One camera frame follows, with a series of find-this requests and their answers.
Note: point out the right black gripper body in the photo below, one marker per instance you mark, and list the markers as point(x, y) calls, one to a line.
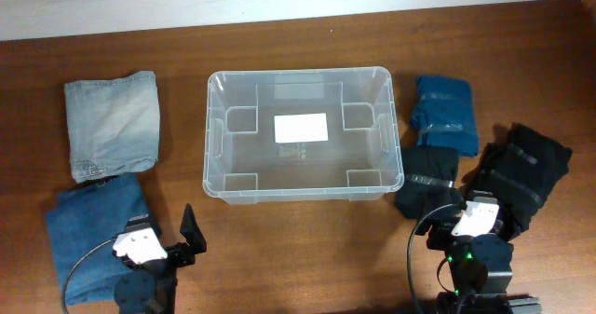
point(438, 238)

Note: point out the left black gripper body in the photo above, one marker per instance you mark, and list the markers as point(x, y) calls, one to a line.
point(180, 252)

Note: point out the small black cloth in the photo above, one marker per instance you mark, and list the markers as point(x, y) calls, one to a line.
point(430, 175)

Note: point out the large black cloth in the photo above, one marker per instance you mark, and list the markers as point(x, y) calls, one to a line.
point(522, 172)

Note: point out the dark blue jeans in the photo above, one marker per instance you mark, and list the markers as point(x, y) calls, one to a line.
point(85, 217)

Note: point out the teal cloth with tape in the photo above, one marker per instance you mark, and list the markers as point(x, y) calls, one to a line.
point(444, 114)

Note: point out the light blue jeans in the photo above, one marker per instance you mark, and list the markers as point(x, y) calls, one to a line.
point(113, 125)

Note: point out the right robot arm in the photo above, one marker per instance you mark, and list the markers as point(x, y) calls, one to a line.
point(481, 273)

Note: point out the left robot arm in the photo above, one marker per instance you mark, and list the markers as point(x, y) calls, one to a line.
point(150, 285)

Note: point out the white label in bin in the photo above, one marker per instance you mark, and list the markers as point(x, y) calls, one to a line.
point(305, 128)

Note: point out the clear plastic storage bin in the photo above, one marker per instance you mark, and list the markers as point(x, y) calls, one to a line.
point(361, 160)

